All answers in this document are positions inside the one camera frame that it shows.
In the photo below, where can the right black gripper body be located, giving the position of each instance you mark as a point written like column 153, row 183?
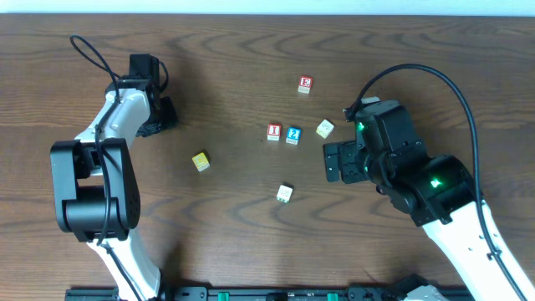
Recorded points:
column 334, row 162

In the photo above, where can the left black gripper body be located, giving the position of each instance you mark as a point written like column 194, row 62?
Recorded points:
column 163, row 119

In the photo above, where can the plain cream number 3 block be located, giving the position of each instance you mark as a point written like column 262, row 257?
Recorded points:
column 325, row 128

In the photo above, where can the blue number 2 block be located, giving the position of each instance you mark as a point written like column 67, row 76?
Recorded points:
column 293, row 135

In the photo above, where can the red letter I block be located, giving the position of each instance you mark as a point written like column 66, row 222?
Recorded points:
column 274, row 132

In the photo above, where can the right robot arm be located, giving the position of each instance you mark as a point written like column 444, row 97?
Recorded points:
column 438, row 194

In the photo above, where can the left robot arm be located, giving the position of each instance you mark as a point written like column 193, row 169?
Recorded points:
column 96, row 195

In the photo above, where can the yellow block left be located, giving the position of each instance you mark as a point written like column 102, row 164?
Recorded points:
column 201, row 161

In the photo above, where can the cream block green edge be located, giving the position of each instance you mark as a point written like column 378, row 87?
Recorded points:
column 284, row 193

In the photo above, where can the red letter E block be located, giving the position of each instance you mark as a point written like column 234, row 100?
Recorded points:
column 305, row 84

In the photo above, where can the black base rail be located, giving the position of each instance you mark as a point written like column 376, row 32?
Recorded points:
column 412, row 288

